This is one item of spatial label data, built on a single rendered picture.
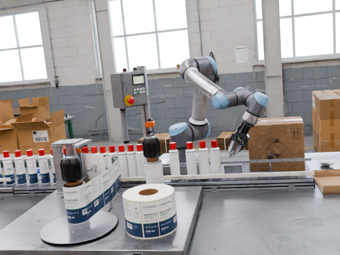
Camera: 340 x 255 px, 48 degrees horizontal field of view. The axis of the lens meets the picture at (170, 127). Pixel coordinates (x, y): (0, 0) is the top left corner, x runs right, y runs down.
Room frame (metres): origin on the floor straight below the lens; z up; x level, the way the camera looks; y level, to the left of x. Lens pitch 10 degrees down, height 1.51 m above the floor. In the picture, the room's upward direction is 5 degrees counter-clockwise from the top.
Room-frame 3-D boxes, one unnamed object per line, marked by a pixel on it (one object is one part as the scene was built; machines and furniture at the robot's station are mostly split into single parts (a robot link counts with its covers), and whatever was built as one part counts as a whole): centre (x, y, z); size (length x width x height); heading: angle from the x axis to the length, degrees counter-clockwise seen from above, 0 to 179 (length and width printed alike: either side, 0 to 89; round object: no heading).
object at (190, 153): (1.98, -0.09, 0.98); 0.05 x 0.05 x 0.20
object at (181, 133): (2.35, -0.06, 1.06); 0.13 x 0.12 x 0.14; 119
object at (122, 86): (2.14, 0.20, 1.38); 0.17 x 0.10 x 0.19; 134
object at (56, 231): (1.48, 0.40, 0.89); 0.31 x 0.31 x 0.01
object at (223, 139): (6.37, -1.12, 0.11); 0.65 x 0.54 x 0.22; 70
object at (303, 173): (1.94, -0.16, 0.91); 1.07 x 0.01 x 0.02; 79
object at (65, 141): (2.02, 0.55, 1.14); 0.14 x 0.11 x 0.01; 79
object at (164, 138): (6.25, 0.17, 0.16); 0.65 x 0.54 x 0.32; 77
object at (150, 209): (1.42, 0.10, 0.95); 0.20 x 0.20 x 0.14
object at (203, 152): (1.98, -0.16, 0.98); 0.05 x 0.05 x 0.20
